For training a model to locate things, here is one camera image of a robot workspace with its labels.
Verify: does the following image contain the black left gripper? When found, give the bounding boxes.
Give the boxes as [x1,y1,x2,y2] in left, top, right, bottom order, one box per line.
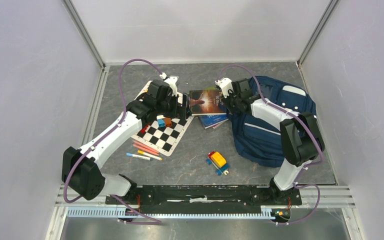
[156,91,192,120]

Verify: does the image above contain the dark Three Days book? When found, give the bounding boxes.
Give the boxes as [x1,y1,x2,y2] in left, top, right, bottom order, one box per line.
[189,89,227,116]

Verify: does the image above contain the navy blue student backpack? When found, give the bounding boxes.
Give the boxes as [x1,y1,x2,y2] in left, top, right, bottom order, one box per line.
[227,76,317,168]

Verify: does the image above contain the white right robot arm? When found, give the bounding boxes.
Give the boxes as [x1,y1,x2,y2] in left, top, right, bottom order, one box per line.
[216,76,325,204]

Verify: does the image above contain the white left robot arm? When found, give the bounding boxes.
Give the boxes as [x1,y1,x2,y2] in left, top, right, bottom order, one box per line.
[61,76,189,204]

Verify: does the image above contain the orange brown toy block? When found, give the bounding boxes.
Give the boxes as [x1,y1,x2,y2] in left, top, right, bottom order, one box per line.
[163,117,173,128]

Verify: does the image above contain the blue toy block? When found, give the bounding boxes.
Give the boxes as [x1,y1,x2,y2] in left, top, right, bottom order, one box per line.
[157,118,166,128]

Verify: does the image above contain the blue cover book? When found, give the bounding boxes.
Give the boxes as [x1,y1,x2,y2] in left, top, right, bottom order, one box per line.
[199,114,228,129]

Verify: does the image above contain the magenta cover book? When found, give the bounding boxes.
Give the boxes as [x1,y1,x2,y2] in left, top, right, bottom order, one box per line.
[212,122,224,129]

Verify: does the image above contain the black white chessboard mat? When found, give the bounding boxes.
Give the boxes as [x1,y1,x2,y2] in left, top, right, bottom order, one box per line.
[125,80,195,157]

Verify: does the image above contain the red window toy block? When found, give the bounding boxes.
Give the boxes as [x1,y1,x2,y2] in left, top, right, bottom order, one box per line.
[139,124,150,134]

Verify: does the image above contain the red marker pen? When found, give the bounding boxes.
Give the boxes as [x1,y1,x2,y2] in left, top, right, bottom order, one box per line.
[132,140,160,156]

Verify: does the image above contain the yellow white marker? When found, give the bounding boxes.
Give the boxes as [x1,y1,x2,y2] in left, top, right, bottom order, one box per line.
[137,150,163,161]

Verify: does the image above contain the blue cap white marker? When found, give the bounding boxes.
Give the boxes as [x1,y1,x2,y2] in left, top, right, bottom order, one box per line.
[126,153,151,161]

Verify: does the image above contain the yellow red toy car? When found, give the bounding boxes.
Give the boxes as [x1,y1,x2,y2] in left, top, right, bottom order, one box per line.
[205,151,230,176]

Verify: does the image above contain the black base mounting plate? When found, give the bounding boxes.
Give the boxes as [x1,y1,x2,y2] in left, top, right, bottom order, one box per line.
[121,184,303,214]

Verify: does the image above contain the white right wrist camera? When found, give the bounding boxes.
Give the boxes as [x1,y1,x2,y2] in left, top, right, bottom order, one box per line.
[214,77,234,98]

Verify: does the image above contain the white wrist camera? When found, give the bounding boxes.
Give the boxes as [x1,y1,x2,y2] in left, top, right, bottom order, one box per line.
[159,72,179,97]
[214,77,234,98]

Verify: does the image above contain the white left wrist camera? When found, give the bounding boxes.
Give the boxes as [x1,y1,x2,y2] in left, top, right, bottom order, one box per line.
[159,72,179,97]

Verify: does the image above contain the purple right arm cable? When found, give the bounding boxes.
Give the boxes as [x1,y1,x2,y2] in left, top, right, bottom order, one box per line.
[216,64,325,227]

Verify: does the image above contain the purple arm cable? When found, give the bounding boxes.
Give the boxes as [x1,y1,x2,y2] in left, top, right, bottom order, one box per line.
[62,58,166,225]
[216,64,325,227]

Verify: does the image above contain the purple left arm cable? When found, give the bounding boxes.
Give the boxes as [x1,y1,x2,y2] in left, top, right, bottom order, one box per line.
[62,58,166,225]

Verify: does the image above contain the slotted cable duct rail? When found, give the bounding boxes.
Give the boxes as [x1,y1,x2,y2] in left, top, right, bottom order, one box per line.
[66,205,275,220]

